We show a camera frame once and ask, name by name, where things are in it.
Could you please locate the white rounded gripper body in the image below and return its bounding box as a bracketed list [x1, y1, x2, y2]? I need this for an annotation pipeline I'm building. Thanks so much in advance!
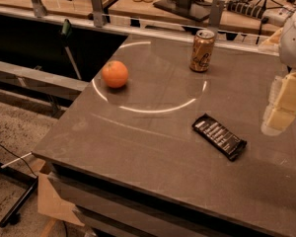
[279, 11, 296, 69]

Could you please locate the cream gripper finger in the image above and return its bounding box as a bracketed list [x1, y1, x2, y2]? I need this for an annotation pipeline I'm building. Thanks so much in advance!
[260, 70, 296, 136]

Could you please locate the black rxbar chocolate wrapper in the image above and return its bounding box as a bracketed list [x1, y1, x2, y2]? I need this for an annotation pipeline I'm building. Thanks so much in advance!
[192, 114, 247, 161]

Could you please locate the white power adapter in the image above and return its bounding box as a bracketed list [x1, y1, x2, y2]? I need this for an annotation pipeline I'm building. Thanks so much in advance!
[262, 7, 294, 27]

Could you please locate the black power strip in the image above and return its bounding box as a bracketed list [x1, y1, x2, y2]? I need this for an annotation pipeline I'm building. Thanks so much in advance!
[227, 0, 265, 19]

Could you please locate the gold soda can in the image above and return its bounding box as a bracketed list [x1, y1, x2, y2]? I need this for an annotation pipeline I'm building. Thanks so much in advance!
[189, 29, 215, 72]

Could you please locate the black monitor stand base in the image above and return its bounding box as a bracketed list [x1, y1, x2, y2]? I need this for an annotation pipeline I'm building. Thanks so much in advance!
[153, 0, 211, 22]

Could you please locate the orange fruit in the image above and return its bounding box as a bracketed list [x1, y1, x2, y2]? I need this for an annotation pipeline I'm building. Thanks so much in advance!
[101, 60, 128, 88]

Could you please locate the cardboard piece under table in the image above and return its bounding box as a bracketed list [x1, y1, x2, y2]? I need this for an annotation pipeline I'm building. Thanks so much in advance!
[37, 173, 83, 226]

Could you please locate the black chair base leg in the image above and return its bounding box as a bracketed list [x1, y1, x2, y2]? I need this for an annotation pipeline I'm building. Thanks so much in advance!
[0, 124, 39, 229]

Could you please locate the metal bracket right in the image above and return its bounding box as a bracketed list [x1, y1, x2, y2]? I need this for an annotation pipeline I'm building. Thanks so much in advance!
[207, 0, 225, 36]

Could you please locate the metal bracket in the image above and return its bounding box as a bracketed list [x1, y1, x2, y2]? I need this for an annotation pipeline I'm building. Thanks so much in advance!
[207, 0, 225, 36]
[31, 0, 47, 18]
[91, 0, 107, 28]

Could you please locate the metal bracket middle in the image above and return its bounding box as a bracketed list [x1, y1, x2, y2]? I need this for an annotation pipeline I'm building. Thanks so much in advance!
[91, 0, 107, 28]

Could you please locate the metal frame rail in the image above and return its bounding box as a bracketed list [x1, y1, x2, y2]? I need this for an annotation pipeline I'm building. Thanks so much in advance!
[0, 61, 88, 101]

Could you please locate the green handled tool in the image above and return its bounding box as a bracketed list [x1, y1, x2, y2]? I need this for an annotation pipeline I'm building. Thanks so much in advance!
[59, 18, 83, 81]

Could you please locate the metal bracket left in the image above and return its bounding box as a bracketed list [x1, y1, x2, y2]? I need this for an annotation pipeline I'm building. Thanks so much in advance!
[31, 0, 47, 18]

